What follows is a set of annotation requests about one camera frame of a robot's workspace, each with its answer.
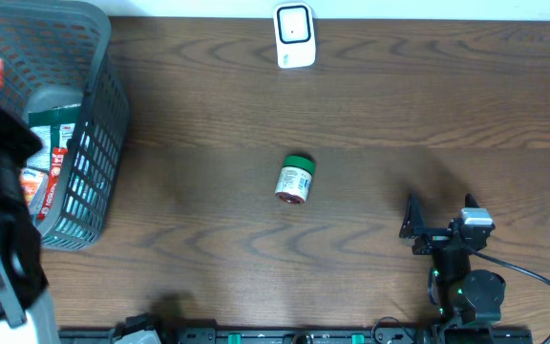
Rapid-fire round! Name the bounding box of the green lid jar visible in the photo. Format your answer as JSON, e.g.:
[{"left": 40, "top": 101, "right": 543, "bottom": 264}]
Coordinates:
[{"left": 275, "top": 155, "right": 315, "bottom": 204}]

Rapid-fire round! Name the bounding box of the red candy bar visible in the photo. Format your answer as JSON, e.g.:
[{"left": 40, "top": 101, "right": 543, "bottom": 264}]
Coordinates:
[{"left": 37, "top": 147, "right": 68, "bottom": 221}]

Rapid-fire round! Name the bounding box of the green 3M gloves package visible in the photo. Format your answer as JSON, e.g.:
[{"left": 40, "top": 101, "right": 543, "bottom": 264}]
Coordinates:
[{"left": 27, "top": 104, "right": 80, "bottom": 171}]

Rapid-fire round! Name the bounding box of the orange Kleenex tissue pack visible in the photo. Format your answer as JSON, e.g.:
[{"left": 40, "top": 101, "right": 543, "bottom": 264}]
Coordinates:
[{"left": 20, "top": 167, "right": 49, "bottom": 208}]

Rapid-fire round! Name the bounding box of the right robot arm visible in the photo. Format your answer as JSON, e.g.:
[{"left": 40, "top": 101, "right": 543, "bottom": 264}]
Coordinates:
[{"left": 399, "top": 194, "right": 506, "bottom": 344}]

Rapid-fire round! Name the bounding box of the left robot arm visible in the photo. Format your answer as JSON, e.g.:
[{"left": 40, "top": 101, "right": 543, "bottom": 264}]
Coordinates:
[{"left": 0, "top": 107, "right": 60, "bottom": 343}]

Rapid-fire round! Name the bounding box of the white barcode scanner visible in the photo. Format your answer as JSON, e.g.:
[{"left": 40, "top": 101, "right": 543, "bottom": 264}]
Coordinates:
[{"left": 273, "top": 2, "right": 316, "bottom": 69}]

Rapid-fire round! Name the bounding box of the grey plastic mesh basket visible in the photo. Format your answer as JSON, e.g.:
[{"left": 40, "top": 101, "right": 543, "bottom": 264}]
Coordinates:
[{"left": 0, "top": 1, "right": 130, "bottom": 251}]

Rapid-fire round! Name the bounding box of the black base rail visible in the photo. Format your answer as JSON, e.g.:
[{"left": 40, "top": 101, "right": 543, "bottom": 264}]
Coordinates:
[{"left": 59, "top": 328, "right": 533, "bottom": 344}]

